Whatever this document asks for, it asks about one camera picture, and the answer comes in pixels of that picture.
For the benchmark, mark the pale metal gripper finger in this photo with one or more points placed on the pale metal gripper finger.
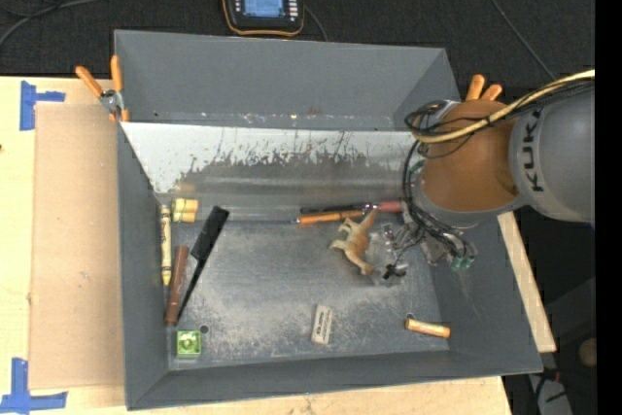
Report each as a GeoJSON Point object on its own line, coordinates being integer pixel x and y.
{"type": "Point", "coordinates": [389, 250]}
{"type": "Point", "coordinates": [385, 234]}

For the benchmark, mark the red-brown marker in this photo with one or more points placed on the red-brown marker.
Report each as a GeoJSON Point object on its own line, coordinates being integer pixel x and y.
{"type": "Point", "coordinates": [390, 207]}

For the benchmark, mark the tan toy animal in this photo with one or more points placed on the tan toy animal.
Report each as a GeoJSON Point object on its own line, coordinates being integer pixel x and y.
{"type": "Point", "coordinates": [357, 240]}

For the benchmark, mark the orange pen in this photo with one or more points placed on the orange pen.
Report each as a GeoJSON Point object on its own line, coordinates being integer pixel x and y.
{"type": "Point", "coordinates": [330, 217]}

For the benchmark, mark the tan cork cylinder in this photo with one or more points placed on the tan cork cylinder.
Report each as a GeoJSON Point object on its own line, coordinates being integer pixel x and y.
{"type": "Point", "coordinates": [427, 328]}

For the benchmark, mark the white printed eraser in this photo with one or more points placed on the white printed eraser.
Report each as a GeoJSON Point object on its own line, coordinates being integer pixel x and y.
{"type": "Point", "coordinates": [322, 324]}

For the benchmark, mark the grey metal bin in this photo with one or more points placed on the grey metal bin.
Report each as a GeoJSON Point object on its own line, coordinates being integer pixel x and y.
{"type": "Point", "coordinates": [272, 291]}

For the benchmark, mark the black comb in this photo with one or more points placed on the black comb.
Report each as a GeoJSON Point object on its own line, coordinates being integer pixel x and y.
{"type": "Point", "coordinates": [206, 235]}

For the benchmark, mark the brown marker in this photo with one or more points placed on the brown marker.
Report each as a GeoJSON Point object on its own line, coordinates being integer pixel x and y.
{"type": "Point", "coordinates": [177, 282]}

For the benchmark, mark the yellow crayon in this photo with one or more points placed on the yellow crayon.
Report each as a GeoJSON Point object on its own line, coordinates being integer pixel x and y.
{"type": "Point", "coordinates": [165, 243]}

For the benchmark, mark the green cube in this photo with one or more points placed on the green cube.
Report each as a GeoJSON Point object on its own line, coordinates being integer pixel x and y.
{"type": "Point", "coordinates": [188, 343]}

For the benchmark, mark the brown cardboard board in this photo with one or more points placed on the brown cardboard board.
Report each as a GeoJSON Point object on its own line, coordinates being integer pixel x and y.
{"type": "Point", "coordinates": [73, 248]}

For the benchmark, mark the black cylinder on white bracket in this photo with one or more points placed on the black cylinder on white bracket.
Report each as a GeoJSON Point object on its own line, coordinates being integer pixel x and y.
{"type": "Point", "coordinates": [396, 270]}

